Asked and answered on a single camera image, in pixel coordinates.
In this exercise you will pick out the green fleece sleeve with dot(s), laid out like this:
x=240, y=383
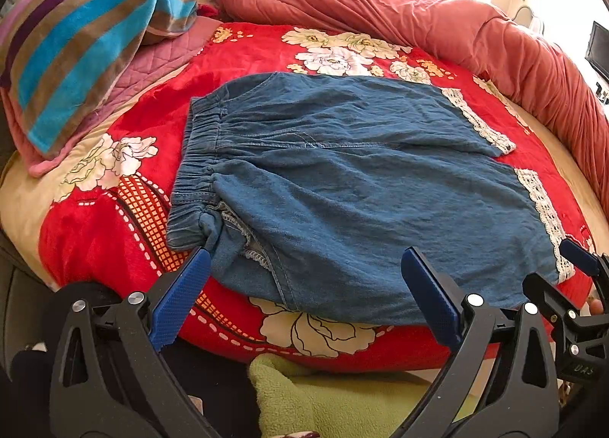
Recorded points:
x=295, y=400

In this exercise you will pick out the right hand painted nails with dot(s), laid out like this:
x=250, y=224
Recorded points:
x=596, y=307

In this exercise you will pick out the blue denim pants lace hem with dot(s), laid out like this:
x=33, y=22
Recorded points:
x=307, y=190

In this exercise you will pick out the pink quilted pillow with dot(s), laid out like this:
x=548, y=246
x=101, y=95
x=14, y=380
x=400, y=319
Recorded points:
x=149, y=65

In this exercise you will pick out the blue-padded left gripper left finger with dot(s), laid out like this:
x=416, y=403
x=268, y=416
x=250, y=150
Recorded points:
x=109, y=377

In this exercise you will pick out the black flat screen monitor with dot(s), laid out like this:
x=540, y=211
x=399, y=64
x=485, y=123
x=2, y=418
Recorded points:
x=597, y=52

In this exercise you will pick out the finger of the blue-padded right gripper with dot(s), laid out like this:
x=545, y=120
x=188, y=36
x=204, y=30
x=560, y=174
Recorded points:
x=585, y=261

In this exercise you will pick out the striped blue brown towel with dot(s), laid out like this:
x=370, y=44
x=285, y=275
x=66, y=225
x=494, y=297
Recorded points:
x=61, y=58

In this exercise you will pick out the rolled dusty red duvet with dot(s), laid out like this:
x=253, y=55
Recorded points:
x=479, y=37

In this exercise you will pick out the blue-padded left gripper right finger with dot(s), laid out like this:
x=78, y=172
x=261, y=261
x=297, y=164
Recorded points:
x=500, y=379

